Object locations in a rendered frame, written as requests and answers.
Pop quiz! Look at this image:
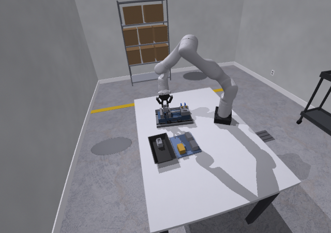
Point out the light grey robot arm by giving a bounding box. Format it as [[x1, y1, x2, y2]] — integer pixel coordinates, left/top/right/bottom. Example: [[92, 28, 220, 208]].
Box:
[[155, 35, 238, 118]]

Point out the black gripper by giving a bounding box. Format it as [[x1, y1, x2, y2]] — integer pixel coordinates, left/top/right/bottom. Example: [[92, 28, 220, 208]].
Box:
[[156, 94, 173, 108]]

